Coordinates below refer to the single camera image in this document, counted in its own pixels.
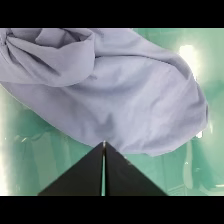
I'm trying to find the grey-blue shirt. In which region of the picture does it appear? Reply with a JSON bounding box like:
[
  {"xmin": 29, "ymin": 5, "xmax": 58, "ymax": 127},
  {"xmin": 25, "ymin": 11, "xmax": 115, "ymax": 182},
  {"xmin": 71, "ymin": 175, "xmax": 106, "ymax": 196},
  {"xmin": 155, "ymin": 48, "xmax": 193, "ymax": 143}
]
[{"xmin": 0, "ymin": 28, "xmax": 210, "ymax": 158}]

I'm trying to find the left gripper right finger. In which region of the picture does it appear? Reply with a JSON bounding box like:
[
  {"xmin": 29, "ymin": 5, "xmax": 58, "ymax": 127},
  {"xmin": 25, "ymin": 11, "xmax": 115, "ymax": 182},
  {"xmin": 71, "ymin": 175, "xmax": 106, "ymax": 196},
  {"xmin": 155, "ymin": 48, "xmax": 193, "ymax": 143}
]
[{"xmin": 104, "ymin": 141, "xmax": 168, "ymax": 197}]

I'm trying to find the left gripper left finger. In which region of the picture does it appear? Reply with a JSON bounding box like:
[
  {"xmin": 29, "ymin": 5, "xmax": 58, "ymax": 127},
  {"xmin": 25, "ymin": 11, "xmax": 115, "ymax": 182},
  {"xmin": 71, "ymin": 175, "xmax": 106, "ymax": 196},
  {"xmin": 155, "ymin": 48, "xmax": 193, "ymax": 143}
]
[{"xmin": 38, "ymin": 141, "xmax": 105, "ymax": 197}]

